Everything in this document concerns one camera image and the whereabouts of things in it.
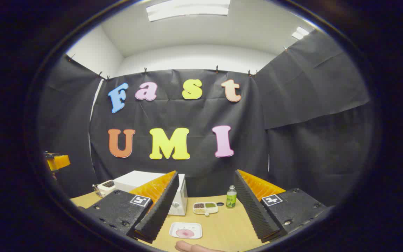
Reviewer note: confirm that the white microwave oven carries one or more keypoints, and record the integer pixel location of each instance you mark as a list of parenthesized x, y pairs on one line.
[(135, 179)]

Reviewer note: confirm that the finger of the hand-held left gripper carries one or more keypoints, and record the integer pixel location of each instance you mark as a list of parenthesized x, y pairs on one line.
[(61, 161)]

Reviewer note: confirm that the green label drink bottle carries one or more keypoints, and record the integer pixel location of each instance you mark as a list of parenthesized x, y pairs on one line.
[(231, 199)]

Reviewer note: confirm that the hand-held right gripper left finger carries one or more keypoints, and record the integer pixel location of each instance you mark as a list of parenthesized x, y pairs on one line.
[(159, 210)]

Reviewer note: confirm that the large ceiling light panel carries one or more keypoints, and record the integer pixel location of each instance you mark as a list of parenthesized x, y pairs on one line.
[(187, 8)]

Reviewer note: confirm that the pink round food slice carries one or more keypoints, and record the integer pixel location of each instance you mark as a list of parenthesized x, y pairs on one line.
[(185, 233)]

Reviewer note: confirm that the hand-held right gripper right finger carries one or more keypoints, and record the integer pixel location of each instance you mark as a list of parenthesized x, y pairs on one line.
[(254, 210)]

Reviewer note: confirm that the small ceiling light panel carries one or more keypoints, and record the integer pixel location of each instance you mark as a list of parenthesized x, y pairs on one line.
[(300, 33)]

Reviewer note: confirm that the white divided snack dish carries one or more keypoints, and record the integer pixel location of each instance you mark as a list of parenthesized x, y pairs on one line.
[(205, 208)]

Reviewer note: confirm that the white square plate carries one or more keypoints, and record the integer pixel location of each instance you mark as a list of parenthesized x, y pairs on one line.
[(177, 226)]

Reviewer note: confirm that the white toaster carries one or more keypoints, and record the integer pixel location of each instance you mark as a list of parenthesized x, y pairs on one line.
[(106, 188)]

